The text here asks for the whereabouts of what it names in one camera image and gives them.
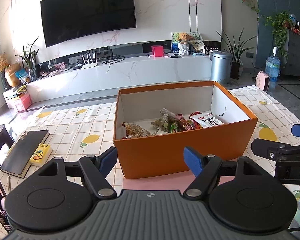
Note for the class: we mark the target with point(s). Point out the black notebook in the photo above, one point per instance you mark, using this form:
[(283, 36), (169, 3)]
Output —
[(24, 152)]

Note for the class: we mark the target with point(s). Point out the pink photo frame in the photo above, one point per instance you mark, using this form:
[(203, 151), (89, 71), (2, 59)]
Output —
[(59, 66)]

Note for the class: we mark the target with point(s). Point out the red and yellow noodle snack packet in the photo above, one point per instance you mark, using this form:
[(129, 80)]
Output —
[(136, 131)]

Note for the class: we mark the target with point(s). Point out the red chocolate stick bar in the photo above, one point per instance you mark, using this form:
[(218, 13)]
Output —
[(183, 123)]

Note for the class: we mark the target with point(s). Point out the small green potted plant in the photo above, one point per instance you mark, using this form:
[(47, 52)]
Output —
[(29, 60)]

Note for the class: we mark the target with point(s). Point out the silver trash bin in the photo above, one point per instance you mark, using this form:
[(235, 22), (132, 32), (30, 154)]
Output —
[(221, 67)]

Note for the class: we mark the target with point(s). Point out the yellow duck tissue pack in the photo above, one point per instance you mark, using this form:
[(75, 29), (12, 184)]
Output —
[(41, 155)]

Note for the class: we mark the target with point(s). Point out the black television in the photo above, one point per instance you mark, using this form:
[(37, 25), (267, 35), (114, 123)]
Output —
[(89, 10)]

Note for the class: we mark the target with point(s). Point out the pink storage box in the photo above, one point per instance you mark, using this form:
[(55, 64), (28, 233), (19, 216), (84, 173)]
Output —
[(22, 102)]

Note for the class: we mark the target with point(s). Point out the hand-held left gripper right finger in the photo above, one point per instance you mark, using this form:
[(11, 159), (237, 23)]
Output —
[(193, 161)]

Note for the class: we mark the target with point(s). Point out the white router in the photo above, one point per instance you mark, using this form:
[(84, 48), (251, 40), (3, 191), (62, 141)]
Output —
[(89, 64)]

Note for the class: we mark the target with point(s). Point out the round paper fan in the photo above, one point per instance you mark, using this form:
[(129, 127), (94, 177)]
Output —
[(197, 40)]

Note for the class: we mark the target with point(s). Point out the white flat device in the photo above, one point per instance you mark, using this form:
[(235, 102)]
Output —
[(174, 55)]

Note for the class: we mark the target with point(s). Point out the blue picture book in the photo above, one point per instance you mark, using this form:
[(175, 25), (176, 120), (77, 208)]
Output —
[(175, 42)]

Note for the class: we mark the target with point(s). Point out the tall leafy potted plant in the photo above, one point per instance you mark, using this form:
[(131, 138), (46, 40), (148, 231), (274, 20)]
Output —
[(236, 67)]

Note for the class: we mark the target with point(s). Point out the blue water jug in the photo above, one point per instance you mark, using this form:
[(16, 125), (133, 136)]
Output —
[(272, 67)]

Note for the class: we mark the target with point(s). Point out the clear packet of round snacks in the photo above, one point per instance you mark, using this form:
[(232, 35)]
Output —
[(167, 113)]

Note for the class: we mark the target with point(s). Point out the grey cabinet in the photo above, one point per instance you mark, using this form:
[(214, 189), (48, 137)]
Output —
[(296, 52)]

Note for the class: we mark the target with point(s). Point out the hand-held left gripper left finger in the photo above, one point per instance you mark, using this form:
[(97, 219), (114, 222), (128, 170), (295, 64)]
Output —
[(107, 161)]

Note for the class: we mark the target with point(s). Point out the green clear snack packet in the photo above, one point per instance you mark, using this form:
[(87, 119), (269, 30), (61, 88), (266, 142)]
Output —
[(162, 125)]

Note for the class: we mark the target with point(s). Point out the white stick snack packet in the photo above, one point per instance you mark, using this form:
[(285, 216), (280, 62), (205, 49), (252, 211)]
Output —
[(208, 121)]

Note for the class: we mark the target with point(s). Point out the yellow dried flowers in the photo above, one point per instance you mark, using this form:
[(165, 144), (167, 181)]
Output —
[(0, 62)]

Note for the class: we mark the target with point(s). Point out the pink heater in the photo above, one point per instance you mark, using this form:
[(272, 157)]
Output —
[(263, 81)]

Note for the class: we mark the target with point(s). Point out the thin green snack bar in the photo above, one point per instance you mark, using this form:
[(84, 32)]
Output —
[(174, 127)]

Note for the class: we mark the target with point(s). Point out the trailing green pothos plant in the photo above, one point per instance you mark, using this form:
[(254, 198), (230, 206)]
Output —
[(280, 27)]

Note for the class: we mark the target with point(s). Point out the blue packet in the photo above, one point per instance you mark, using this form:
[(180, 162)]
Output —
[(22, 76)]

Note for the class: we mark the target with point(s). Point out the white marble television cabinet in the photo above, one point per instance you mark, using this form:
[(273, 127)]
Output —
[(140, 70)]

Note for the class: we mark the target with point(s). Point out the teddy bear bouquet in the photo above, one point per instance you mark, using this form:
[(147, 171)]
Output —
[(183, 45)]

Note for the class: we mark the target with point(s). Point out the orange cardboard box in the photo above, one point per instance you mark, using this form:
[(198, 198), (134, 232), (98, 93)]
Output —
[(177, 155)]

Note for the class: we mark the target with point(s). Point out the orange vase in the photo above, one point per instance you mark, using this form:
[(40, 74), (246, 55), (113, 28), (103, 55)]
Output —
[(12, 76)]

